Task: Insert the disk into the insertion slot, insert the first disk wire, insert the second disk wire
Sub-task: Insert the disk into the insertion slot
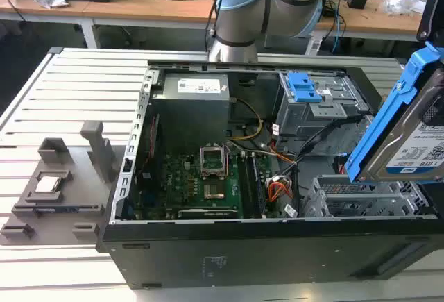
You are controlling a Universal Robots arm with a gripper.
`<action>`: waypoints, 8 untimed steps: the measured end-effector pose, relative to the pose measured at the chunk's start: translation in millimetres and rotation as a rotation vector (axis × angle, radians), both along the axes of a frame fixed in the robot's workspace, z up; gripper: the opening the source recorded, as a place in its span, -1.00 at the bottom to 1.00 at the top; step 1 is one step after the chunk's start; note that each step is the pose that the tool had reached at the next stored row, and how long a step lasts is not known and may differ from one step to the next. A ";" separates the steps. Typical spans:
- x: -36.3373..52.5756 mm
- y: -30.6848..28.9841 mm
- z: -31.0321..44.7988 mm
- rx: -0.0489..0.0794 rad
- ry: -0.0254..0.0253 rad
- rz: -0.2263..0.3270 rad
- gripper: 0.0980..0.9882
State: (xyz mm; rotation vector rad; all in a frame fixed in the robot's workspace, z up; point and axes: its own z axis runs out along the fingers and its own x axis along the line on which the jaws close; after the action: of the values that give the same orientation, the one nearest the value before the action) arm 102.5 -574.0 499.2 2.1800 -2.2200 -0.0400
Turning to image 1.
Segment hard disk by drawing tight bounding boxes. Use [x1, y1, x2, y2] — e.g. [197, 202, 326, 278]
[345, 41, 444, 185]

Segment grey metal disk bay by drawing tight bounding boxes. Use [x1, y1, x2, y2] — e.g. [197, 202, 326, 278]
[300, 175, 438, 218]

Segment black RAM slot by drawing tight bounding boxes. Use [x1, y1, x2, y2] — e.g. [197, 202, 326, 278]
[237, 155, 254, 218]

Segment clear plastic bag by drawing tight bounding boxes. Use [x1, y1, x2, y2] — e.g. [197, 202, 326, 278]
[381, 0, 426, 17]

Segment blue plastic drive latch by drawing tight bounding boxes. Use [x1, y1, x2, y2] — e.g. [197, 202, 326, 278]
[287, 72, 322, 103]

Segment grey metal drive cage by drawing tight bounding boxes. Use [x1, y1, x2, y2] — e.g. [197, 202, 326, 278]
[273, 71, 371, 144]

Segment installed RAM stick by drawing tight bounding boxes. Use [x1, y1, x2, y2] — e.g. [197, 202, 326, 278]
[251, 156, 268, 215]

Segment thin metal locking lever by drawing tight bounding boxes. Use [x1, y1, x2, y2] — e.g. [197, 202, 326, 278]
[224, 143, 232, 180]

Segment grey power supply unit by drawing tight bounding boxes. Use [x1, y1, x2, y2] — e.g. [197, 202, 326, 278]
[151, 72, 232, 144]

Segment metal socket cover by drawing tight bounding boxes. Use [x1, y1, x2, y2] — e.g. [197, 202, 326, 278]
[200, 145, 226, 178]

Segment wooden desk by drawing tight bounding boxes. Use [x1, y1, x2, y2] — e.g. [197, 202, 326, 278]
[83, 0, 444, 44]
[0, 0, 101, 50]

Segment CPU socket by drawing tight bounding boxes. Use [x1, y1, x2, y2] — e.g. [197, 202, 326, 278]
[203, 183, 227, 201]

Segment green motherboard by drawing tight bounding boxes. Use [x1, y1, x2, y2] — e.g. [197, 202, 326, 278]
[133, 149, 299, 220]

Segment black graphics card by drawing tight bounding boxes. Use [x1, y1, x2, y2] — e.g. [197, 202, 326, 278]
[177, 206, 241, 219]

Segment black PC case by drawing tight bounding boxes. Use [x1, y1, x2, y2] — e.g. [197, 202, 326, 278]
[96, 57, 444, 291]

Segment dark RAM stick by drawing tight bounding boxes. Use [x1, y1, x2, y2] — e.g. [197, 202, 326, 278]
[33, 205, 100, 213]

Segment silver CPU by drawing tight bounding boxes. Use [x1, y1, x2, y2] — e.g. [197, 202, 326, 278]
[35, 176, 63, 194]

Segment grey parts rack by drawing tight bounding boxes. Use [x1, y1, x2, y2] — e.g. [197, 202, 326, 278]
[0, 120, 116, 246]

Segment blue cable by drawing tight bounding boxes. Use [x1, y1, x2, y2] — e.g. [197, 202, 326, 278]
[332, 0, 348, 53]

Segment black wire bundle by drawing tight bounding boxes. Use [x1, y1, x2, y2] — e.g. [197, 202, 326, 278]
[293, 116, 365, 178]

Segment yellow and black wire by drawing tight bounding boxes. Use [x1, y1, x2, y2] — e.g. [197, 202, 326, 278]
[227, 99, 264, 142]

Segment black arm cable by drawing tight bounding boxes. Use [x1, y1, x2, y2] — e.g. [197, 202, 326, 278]
[205, 0, 232, 50]

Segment orange wire bundle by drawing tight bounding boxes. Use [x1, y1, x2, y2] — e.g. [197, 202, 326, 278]
[266, 181, 295, 201]

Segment thin red wire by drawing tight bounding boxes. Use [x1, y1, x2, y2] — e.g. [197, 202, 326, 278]
[137, 114, 161, 178]

